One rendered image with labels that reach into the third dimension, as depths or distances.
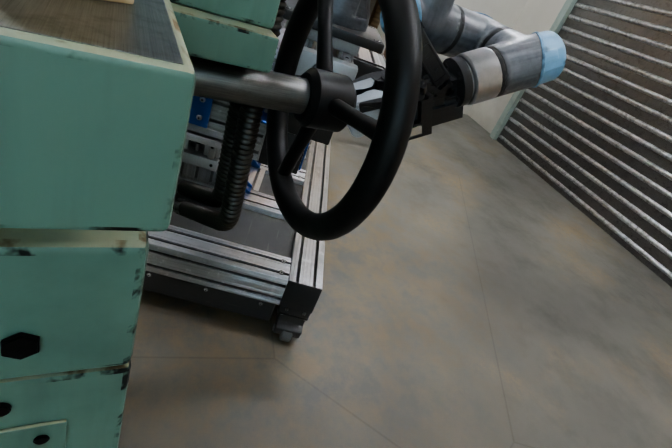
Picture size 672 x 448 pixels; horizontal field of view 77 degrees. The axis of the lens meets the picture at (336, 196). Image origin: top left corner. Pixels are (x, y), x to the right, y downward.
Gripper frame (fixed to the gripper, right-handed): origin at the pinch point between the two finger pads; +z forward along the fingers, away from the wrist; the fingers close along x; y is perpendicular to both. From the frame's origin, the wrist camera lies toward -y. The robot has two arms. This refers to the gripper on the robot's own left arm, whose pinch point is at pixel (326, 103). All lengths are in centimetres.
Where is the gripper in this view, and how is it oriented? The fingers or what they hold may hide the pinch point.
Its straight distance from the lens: 58.2
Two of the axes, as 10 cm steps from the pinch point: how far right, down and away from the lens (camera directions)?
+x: -2.9, -6.0, 7.5
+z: -9.5, 2.9, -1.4
